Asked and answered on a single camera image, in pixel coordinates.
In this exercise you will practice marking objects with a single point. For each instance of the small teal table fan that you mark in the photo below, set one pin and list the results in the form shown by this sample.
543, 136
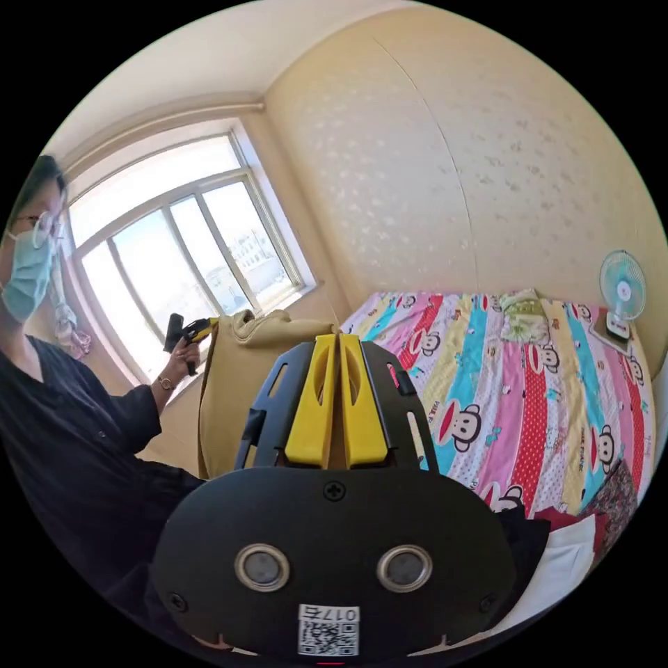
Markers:
622, 287

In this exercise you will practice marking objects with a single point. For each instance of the bed with striped cartoon sheet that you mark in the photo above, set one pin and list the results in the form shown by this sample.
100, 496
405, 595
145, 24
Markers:
485, 376

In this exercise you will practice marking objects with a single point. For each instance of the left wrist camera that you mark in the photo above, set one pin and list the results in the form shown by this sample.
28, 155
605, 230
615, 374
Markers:
173, 331

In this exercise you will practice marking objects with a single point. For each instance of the person's left hand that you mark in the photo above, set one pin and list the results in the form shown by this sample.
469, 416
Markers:
182, 365

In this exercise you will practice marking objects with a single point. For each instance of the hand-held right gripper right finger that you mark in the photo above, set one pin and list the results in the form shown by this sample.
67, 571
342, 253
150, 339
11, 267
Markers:
360, 422

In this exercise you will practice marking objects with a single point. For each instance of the person's body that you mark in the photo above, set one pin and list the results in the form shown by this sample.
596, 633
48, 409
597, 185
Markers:
68, 443

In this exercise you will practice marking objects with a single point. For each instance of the window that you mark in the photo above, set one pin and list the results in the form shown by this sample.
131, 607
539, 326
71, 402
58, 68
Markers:
182, 250

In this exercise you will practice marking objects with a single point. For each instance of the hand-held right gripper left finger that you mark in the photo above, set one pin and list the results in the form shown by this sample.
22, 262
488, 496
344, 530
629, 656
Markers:
312, 417

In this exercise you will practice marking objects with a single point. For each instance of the green floral pillow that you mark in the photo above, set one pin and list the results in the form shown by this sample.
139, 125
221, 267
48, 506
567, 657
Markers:
523, 315

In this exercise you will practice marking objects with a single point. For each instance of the person's left forearm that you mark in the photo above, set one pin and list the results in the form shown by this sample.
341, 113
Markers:
166, 390

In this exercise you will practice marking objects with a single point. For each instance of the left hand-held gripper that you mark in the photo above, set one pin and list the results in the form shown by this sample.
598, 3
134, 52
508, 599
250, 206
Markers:
191, 342

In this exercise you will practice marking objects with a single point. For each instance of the pile of clothes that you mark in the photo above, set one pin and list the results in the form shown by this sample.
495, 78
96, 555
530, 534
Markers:
610, 501

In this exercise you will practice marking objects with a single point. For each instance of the yellow long sleeve shirt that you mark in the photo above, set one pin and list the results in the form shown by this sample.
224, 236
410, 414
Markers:
235, 396

